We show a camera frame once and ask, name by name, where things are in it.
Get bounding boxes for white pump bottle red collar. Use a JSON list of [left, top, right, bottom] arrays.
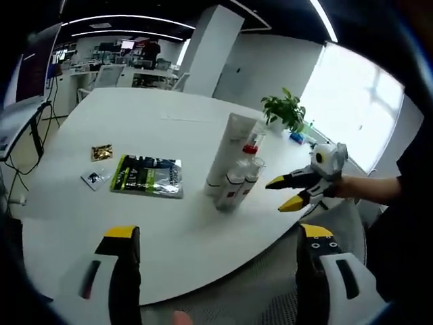
[[240, 131, 268, 170]]

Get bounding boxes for potted green plant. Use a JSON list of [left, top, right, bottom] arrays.
[[260, 87, 307, 135]]

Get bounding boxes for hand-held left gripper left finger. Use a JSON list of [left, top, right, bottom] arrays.
[[67, 224, 143, 325]]

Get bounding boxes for green black foil packet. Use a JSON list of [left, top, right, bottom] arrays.
[[109, 154, 185, 200]]

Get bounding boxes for person's dark clothing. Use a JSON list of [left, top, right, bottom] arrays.
[[370, 67, 433, 307]]

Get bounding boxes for large window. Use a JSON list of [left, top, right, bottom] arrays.
[[300, 43, 407, 174]]

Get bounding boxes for small white bottle red label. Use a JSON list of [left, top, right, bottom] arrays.
[[216, 158, 253, 212]]

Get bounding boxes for small white blue sachet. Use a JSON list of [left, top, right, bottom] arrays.
[[80, 169, 112, 192]]

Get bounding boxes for grey mesh office chair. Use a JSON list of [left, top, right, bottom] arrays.
[[145, 199, 368, 325]]

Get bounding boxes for large display screen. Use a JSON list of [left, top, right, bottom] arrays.
[[14, 21, 64, 104]]

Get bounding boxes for gold foil sachet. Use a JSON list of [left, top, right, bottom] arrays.
[[90, 143, 114, 162]]

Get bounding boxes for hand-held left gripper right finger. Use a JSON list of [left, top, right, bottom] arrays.
[[295, 222, 387, 325]]

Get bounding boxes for white standing desk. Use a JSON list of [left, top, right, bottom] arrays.
[[0, 99, 52, 160]]

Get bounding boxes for white office chair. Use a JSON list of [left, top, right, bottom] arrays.
[[91, 64, 124, 91], [172, 72, 192, 93]]

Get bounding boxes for long ceiling light strip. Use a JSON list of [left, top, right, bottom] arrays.
[[309, 0, 340, 43]]

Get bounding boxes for tall white skincare tube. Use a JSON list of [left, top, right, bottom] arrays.
[[205, 112, 258, 198]]

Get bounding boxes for person's left hand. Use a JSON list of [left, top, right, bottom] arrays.
[[170, 311, 193, 325]]

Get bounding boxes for person's right hand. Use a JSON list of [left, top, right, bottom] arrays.
[[322, 175, 355, 201]]

